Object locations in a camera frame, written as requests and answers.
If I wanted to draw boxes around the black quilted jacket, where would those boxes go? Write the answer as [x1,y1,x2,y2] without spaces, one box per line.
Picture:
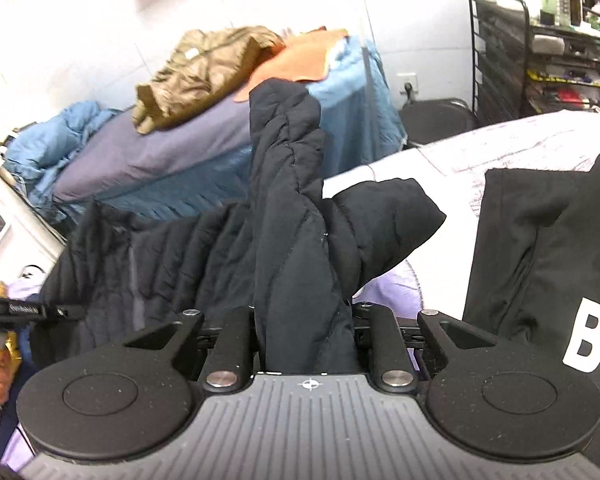
[30,79,445,374]

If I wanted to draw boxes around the white control panel appliance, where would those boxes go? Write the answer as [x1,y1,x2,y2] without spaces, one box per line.
[0,169,65,285]

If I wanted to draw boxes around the black t-shirt white letters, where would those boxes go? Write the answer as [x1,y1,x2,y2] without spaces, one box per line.
[463,154,600,467]

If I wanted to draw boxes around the floral purple bed sheet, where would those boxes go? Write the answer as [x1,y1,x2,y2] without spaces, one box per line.
[21,112,600,479]

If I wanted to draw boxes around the blue covered side bed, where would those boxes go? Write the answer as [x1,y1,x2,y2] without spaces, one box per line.
[3,36,406,224]

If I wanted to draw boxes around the black round chair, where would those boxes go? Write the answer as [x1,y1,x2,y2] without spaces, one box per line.
[399,98,477,148]

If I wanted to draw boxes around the olive green puffer jacket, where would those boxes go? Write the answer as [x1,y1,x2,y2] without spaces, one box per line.
[132,26,285,134]

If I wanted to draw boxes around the orange cloth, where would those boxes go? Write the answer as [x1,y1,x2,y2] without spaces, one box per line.
[234,28,349,102]

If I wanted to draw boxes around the white wall socket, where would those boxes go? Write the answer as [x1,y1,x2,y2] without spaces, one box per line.
[396,72,419,99]

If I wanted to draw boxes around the black wire storage rack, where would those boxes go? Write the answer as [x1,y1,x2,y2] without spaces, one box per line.
[468,0,600,126]

